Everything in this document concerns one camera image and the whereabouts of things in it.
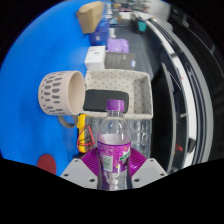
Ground black zip pouch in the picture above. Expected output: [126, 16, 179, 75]
[82, 88, 130, 113]

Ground clear small-parts drawer cabinet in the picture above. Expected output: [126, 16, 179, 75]
[128, 118, 153, 159]

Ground beige dotted storage tray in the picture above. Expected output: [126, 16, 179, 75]
[81, 68, 154, 121]

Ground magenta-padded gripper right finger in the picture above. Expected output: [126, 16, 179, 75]
[127, 146, 168, 190]

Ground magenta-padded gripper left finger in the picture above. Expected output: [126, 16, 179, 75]
[59, 146, 100, 190]

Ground brown cardboard box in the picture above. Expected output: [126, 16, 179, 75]
[75, 0, 105, 35]

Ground dark grey flat box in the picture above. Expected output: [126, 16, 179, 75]
[104, 52, 138, 71]

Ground beige mug with dark spots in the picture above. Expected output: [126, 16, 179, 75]
[37, 70, 87, 129]

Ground yellow multimeter with red leads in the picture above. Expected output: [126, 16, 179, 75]
[76, 113, 98, 154]

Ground grey wall shelf unit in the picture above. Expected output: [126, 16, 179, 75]
[133, 6, 214, 174]

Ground purple plastic bag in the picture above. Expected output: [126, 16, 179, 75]
[106, 37, 130, 54]

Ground white cardboard box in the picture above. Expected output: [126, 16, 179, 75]
[83, 45, 107, 71]

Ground blue storage box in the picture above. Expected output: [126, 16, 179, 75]
[88, 19, 111, 47]

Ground flat round red coaster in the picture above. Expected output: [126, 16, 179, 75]
[36, 153, 58, 175]

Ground purple-capped clear drink bottle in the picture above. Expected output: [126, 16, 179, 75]
[95, 99, 133, 192]

